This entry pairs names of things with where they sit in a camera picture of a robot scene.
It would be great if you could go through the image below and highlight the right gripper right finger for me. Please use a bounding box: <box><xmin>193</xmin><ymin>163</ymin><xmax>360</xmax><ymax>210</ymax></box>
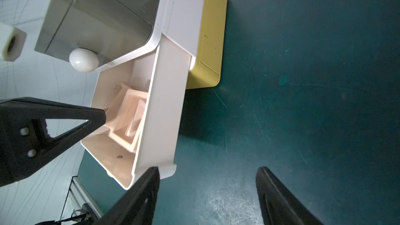
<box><xmin>256</xmin><ymin>167</ymin><xmax>322</xmax><ymax>225</ymax></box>

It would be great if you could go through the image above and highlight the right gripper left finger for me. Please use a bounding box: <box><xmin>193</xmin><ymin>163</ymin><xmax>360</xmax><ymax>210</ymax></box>
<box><xmin>95</xmin><ymin>167</ymin><xmax>160</xmax><ymax>225</ymax></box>

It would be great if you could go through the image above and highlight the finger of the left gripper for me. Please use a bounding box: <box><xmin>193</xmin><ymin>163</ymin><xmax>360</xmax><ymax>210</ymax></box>
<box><xmin>1</xmin><ymin>97</ymin><xmax>106</xmax><ymax>186</ymax></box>

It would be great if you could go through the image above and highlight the pink brooch box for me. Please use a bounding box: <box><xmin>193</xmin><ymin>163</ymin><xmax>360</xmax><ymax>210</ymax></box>
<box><xmin>104</xmin><ymin>82</ymin><xmax>132</xmax><ymax>129</ymax></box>
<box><xmin>108</xmin><ymin>89</ymin><xmax>148</xmax><ymax>153</ymax></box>

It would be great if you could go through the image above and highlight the three-tier drawer cabinet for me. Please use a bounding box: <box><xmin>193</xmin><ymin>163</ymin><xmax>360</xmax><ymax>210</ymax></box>
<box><xmin>35</xmin><ymin>0</ymin><xmax>228</xmax><ymax>190</ymax></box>

